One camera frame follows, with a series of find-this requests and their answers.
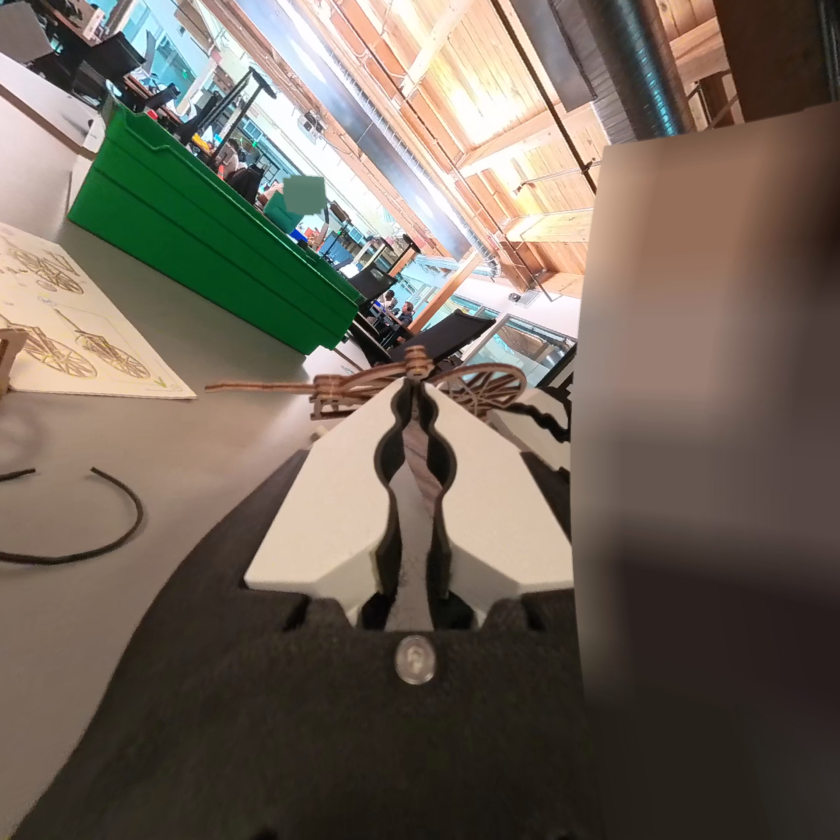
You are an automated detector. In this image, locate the printed instruction sheet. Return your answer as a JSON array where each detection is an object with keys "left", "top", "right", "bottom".
[{"left": 0, "top": 222, "right": 198, "bottom": 400}]

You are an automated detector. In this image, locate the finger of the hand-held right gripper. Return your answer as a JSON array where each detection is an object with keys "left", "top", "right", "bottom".
[
  {"left": 508, "top": 386, "right": 576, "bottom": 434},
  {"left": 489, "top": 410, "right": 569, "bottom": 473}
]

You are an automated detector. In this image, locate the wooden wheel assembly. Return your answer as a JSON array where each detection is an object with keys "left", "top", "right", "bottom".
[{"left": 0, "top": 328, "right": 31, "bottom": 397}]

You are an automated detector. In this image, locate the wooden model frame with wheel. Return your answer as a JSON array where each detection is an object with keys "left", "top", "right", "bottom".
[{"left": 205, "top": 346, "right": 529, "bottom": 519}]

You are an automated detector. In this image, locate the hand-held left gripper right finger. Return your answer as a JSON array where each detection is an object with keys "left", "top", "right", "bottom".
[{"left": 420, "top": 383, "right": 574, "bottom": 626}]

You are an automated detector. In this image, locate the black floor lamp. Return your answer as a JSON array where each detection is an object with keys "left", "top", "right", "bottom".
[{"left": 178, "top": 66, "right": 278, "bottom": 144}]

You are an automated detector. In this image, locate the black office chair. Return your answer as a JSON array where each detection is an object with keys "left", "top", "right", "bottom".
[
  {"left": 348, "top": 308, "right": 497, "bottom": 368},
  {"left": 344, "top": 268, "right": 399, "bottom": 311}
]

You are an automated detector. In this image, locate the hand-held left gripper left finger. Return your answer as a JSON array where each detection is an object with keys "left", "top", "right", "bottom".
[{"left": 244, "top": 378, "right": 412, "bottom": 626}]

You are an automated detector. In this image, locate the black rubber ring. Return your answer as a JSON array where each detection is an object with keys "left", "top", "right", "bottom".
[{"left": 0, "top": 466, "right": 144, "bottom": 567}]

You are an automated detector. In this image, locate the silver ventilation duct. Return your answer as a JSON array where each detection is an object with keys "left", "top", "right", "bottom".
[{"left": 604, "top": 0, "right": 698, "bottom": 143}]

